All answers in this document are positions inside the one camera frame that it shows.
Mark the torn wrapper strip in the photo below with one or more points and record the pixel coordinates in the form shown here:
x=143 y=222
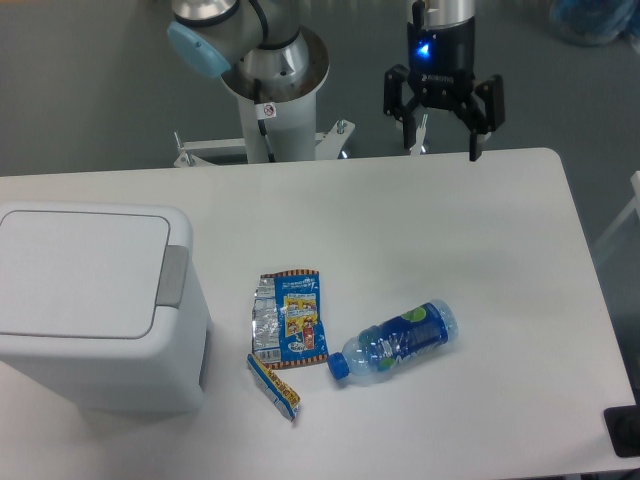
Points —
x=280 y=394

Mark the blue plastic bag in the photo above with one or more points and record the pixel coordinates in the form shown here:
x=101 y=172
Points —
x=592 y=23

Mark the blue plastic bottle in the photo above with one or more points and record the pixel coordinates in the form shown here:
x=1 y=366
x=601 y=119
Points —
x=377 y=352

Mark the white trash can body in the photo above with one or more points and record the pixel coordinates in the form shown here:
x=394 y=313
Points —
x=162 y=371

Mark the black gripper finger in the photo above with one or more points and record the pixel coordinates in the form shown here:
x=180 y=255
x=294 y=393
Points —
x=393 y=104
x=481 y=108

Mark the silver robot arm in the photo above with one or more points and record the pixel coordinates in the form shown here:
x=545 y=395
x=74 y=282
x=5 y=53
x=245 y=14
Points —
x=274 y=67

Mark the white trash can lid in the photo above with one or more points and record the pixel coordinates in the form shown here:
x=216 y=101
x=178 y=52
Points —
x=84 y=275

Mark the blue snack wrapper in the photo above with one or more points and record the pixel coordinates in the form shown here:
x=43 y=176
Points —
x=287 y=329

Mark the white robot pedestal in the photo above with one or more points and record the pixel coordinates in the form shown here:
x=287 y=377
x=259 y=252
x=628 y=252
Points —
x=272 y=132

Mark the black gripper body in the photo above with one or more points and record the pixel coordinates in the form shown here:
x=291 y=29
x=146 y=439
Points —
x=441 y=64

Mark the grey lid push button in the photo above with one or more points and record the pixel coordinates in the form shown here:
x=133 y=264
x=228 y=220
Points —
x=172 y=276

